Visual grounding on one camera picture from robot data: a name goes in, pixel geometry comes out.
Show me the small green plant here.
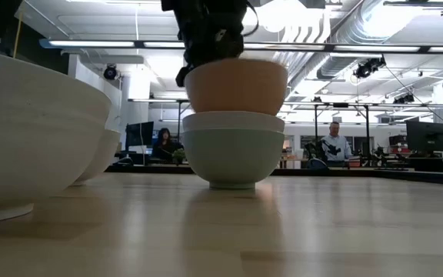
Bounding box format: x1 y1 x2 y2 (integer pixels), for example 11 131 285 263
172 149 188 166

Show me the long ceiling light strip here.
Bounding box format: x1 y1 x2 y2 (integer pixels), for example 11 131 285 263
38 38 443 55

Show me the black metal stand frame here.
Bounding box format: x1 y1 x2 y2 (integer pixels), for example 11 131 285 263
282 101 372 165

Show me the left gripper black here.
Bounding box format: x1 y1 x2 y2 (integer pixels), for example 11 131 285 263
161 0 250 88

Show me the silver ventilation duct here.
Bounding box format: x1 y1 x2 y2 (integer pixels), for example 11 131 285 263
287 0 401 90

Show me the black ceiling camera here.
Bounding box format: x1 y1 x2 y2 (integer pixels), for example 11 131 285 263
102 64 119 82

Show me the standing person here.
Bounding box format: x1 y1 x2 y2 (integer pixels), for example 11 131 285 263
320 121 353 168

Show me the yellow cable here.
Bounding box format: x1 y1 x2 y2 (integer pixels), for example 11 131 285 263
12 10 24 59

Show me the seated person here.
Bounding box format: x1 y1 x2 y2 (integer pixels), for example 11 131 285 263
151 127 185 162

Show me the black ceiling spotlight cluster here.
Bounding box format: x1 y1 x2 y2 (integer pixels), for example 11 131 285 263
353 55 388 80

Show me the orange bowl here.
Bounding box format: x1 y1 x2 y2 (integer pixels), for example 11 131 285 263
184 57 289 117

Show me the white bowl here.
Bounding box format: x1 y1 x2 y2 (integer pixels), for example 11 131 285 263
0 48 113 225
70 128 122 186
182 111 286 134

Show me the large black computer monitor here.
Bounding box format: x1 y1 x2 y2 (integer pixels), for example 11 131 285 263
405 120 443 153

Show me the green bowl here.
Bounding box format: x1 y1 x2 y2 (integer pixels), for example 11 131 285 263
182 126 286 190

